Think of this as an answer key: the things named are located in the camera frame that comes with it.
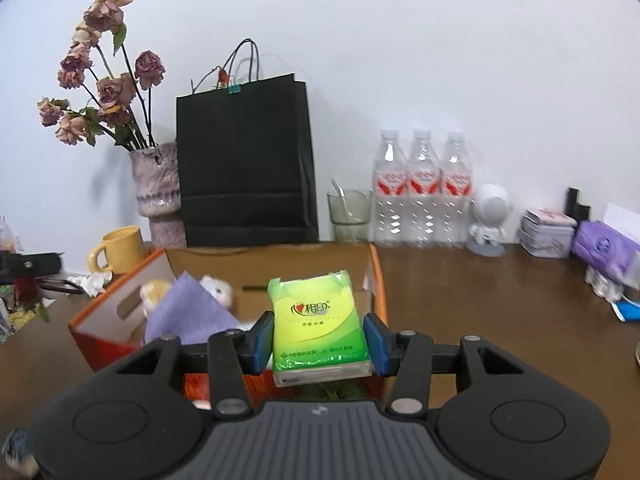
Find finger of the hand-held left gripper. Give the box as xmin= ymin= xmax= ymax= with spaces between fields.
xmin=0 ymin=252 xmax=64 ymax=279

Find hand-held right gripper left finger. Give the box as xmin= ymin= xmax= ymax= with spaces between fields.
xmin=102 ymin=312 xmax=276 ymax=420

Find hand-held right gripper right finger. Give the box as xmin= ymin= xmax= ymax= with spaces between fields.
xmin=362 ymin=312 xmax=538 ymax=417

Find green tissue pack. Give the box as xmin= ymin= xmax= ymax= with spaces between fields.
xmin=266 ymin=270 xmax=373 ymax=387

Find orange cardboard box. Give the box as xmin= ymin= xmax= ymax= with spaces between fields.
xmin=68 ymin=242 xmax=388 ymax=406

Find crumpled white tissue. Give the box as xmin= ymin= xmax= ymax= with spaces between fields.
xmin=67 ymin=271 xmax=113 ymax=297

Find stack of printed packets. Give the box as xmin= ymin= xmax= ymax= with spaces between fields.
xmin=0 ymin=285 xmax=51 ymax=343

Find yellow white plush toy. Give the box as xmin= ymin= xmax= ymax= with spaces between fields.
xmin=139 ymin=275 xmax=235 ymax=321

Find yellow mug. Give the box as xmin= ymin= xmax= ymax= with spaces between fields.
xmin=88 ymin=226 xmax=148 ymax=276

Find purple cloth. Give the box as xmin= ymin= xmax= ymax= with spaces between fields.
xmin=142 ymin=270 xmax=241 ymax=346

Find clear glass cup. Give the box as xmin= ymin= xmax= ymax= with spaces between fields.
xmin=327 ymin=189 xmax=373 ymax=245

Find purple ceramic vase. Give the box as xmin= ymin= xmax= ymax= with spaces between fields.
xmin=130 ymin=142 xmax=187 ymax=250

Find clear water bottle red label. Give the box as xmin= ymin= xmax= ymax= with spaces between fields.
xmin=406 ymin=129 xmax=443 ymax=248
xmin=440 ymin=131 xmax=473 ymax=249
xmin=372 ymin=129 xmax=408 ymax=247

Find clear stirrer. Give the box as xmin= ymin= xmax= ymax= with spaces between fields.
xmin=331 ymin=177 xmax=358 ymax=221

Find white robot figure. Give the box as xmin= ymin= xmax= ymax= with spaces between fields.
xmin=467 ymin=183 xmax=511 ymax=257

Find black paper bag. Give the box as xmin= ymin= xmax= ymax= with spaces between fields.
xmin=175 ymin=38 xmax=321 ymax=248

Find dried rose bouquet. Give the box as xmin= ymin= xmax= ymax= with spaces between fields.
xmin=36 ymin=0 xmax=166 ymax=152

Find decorated tin box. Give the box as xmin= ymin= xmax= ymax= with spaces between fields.
xmin=517 ymin=207 xmax=576 ymax=259

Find black plastic object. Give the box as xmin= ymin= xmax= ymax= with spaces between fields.
xmin=566 ymin=187 xmax=593 ymax=223

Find purple tissue pack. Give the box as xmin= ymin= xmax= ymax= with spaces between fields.
xmin=571 ymin=220 xmax=640 ymax=286

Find blue white tube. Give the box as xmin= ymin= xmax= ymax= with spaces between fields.
xmin=612 ymin=300 xmax=640 ymax=322

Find dried twig with bud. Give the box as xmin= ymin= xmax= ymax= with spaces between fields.
xmin=190 ymin=65 xmax=231 ymax=96

